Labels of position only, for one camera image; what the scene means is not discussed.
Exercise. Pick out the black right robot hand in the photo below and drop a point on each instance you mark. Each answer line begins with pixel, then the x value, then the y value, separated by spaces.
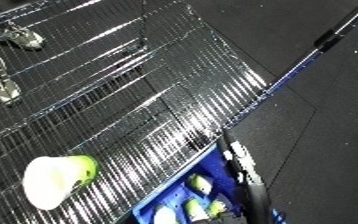
pixel 257 200

